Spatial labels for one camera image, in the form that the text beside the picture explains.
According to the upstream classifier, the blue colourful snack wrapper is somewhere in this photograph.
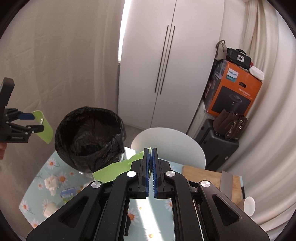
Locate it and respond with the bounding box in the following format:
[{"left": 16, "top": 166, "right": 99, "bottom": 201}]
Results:
[{"left": 60, "top": 187, "right": 81, "bottom": 203}]

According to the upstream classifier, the small white tissue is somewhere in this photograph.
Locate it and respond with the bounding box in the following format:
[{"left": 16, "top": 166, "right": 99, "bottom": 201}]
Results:
[{"left": 44, "top": 174, "right": 59, "bottom": 196}]

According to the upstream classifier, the cartoon ice cream plastic cup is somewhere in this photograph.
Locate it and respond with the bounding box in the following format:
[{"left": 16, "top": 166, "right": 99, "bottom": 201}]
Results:
[{"left": 43, "top": 202, "right": 58, "bottom": 218}]

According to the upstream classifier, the black lined trash bin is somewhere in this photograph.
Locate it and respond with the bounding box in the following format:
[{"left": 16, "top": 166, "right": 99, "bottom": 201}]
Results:
[{"left": 55, "top": 106, "right": 126, "bottom": 173}]

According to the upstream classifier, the person left hand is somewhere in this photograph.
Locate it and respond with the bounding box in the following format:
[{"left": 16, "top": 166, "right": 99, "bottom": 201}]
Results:
[{"left": 0, "top": 143, "right": 7, "bottom": 160}]

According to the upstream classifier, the wooden cutting board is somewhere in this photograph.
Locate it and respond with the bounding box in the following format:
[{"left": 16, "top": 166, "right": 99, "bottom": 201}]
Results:
[{"left": 182, "top": 165, "right": 243, "bottom": 204}]

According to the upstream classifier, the beige ceramic mug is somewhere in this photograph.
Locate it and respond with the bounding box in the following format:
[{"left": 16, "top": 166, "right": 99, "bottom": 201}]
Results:
[{"left": 237, "top": 196, "right": 256, "bottom": 217}]

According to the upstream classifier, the black suitcase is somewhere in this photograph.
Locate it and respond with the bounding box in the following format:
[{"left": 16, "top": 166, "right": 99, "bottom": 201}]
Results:
[{"left": 195, "top": 119, "right": 239, "bottom": 171}]

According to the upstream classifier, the beige curtain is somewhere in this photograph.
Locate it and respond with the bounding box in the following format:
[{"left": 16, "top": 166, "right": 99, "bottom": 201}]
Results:
[{"left": 0, "top": 0, "right": 125, "bottom": 163}]

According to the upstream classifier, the white round chair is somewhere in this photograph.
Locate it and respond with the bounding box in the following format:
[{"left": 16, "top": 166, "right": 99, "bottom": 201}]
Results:
[{"left": 131, "top": 128, "right": 206, "bottom": 169}]

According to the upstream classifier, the brown leather bag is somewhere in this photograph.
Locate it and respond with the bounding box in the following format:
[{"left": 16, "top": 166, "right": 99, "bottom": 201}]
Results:
[{"left": 213, "top": 109, "right": 248, "bottom": 141}]

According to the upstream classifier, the orange Philips cardboard box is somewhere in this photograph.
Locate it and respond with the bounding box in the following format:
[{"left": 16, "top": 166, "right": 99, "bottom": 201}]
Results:
[{"left": 203, "top": 60, "right": 262, "bottom": 116}]

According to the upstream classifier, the white pouch on box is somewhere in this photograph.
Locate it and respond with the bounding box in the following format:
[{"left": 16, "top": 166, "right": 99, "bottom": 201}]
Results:
[{"left": 249, "top": 65, "right": 264, "bottom": 81}]

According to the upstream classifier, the white double door cabinet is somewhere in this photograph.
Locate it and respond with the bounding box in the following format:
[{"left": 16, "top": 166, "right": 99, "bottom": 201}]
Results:
[{"left": 118, "top": 0, "right": 225, "bottom": 133}]

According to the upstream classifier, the beige hanging handbag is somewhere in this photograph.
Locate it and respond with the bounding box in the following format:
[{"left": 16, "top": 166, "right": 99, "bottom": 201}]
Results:
[{"left": 215, "top": 40, "right": 227, "bottom": 61}]

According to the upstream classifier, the steel cleaver black handle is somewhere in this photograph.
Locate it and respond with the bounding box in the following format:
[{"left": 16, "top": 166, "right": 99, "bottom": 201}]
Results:
[{"left": 219, "top": 171, "right": 233, "bottom": 199}]

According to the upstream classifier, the black camera bag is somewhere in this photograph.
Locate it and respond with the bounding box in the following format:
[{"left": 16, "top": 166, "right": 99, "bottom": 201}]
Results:
[{"left": 226, "top": 48, "right": 251, "bottom": 70}]

